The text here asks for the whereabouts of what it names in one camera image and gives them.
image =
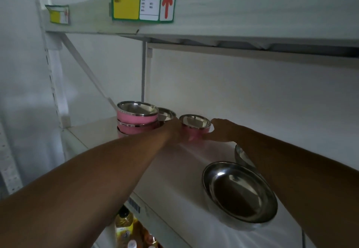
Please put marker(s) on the person's left hand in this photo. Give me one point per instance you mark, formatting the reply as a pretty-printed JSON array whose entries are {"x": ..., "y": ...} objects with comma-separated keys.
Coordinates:
[{"x": 175, "y": 131}]

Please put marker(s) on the person's right hand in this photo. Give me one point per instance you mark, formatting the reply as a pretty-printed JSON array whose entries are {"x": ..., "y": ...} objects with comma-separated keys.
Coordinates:
[{"x": 224, "y": 131}]

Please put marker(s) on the person's right thumb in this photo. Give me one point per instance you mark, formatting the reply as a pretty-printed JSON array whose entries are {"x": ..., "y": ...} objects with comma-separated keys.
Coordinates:
[{"x": 211, "y": 137}]

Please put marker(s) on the person's left fingers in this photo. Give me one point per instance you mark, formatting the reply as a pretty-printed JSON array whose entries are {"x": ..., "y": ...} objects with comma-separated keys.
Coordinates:
[{"x": 189, "y": 139}]

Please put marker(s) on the small pink steel bowl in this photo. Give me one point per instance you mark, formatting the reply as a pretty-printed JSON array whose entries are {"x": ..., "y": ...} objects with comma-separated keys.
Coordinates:
[{"x": 195, "y": 125}]

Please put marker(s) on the person's left forearm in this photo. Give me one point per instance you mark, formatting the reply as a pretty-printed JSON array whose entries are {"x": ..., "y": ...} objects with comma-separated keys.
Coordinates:
[{"x": 84, "y": 183}]

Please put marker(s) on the person's right forearm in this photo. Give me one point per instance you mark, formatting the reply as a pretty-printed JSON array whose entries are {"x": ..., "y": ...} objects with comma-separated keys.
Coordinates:
[{"x": 303, "y": 183}]

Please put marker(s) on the large steel bowl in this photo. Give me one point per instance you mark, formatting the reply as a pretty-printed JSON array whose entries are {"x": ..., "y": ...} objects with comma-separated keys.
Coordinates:
[{"x": 238, "y": 193}]

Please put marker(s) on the barcode sticker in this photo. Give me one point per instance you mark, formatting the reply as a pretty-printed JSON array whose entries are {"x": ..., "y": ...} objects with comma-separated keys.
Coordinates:
[{"x": 135, "y": 205}]

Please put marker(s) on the orange bottle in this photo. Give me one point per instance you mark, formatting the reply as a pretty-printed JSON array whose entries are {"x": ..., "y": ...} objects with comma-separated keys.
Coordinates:
[{"x": 148, "y": 238}]

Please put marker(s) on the yellow oil bottle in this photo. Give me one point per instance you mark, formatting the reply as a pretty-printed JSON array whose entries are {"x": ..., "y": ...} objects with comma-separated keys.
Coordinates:
[{"x": 124, "y": 226}]

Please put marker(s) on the white bottle cap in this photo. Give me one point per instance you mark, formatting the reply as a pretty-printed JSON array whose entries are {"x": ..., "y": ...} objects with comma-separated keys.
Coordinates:
[{"x": 131, "y": 244}]

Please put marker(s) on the white metal shelf rack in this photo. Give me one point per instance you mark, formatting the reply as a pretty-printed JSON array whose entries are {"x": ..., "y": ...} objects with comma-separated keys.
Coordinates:
[{"x": 238, "y": 12}]

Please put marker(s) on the large green-bordered shelf label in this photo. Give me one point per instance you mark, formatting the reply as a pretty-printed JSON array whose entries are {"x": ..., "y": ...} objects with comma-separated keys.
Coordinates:
[{"x": 143, "y": 3}]

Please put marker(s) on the small green-bordered shelf label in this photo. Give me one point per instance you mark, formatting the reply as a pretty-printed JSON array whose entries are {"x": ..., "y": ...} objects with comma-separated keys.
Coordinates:
[{"x": 57, "y": 14}]

